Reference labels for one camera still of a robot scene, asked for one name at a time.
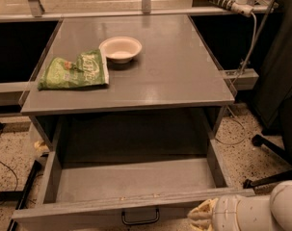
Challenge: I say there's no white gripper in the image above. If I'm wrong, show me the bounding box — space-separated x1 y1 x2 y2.
187 194 252 231

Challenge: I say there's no grey top drawer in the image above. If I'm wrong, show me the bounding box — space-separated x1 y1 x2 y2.
13 141 253 231

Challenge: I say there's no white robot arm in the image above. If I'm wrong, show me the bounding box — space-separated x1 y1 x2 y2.
188 180 292 231

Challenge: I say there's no grey cabinet desk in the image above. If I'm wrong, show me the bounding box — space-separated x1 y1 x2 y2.
21 14 234 152

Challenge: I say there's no black office chair base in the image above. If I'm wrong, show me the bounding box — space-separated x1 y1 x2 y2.
243 0 292 189

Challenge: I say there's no green chip bag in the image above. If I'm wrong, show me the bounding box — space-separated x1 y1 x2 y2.
38 49 109 90

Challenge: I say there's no white paper bowl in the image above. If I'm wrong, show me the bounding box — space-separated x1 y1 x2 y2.
99 37 143 64

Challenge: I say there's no white power strip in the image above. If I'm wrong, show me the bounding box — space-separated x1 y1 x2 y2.
207 0 253 17

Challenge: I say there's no black drawer handle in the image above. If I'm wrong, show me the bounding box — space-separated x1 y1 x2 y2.
121 208 160 226

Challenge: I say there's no white power cable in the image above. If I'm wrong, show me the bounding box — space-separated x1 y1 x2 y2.
231 12 258 82

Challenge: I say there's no black floor cable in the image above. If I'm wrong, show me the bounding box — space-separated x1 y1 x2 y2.
0 156 20 193

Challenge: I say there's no metal frame rail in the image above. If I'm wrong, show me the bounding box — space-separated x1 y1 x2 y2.
0 3 272 24

